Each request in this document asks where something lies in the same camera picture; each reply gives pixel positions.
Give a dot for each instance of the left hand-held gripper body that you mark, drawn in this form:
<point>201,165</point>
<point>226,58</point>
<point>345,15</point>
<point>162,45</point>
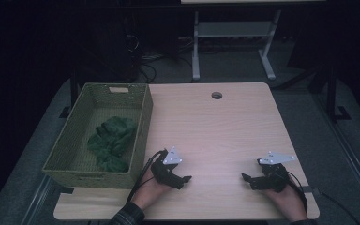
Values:
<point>162,172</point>

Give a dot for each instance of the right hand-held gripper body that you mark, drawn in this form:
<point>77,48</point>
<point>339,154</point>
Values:
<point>275,179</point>

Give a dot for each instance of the dark green cloth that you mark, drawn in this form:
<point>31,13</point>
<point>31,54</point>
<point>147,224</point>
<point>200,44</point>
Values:
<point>112,140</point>

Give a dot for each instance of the green woven basket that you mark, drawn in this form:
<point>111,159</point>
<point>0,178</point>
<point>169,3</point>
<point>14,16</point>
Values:
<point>81,175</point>

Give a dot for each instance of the person's left hand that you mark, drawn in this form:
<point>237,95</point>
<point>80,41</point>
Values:
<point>150,192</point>

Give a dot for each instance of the person's right hand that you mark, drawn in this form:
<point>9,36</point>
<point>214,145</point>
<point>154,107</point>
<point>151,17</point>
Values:
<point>292,204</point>

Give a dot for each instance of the grey tape strip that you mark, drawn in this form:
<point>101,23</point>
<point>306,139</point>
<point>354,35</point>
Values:
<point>306,189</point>

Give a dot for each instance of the white metal stand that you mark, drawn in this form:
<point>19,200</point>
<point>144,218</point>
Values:
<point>231,28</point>

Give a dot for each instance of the aluminium floor rail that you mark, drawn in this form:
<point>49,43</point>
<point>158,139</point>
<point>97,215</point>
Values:
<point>350,156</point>
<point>37,200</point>

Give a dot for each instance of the black floor bracket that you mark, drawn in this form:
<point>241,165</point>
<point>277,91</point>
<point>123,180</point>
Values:
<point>64,112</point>
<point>343,115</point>

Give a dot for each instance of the black metal post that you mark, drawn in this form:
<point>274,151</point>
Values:
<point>73,90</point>
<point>332,93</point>

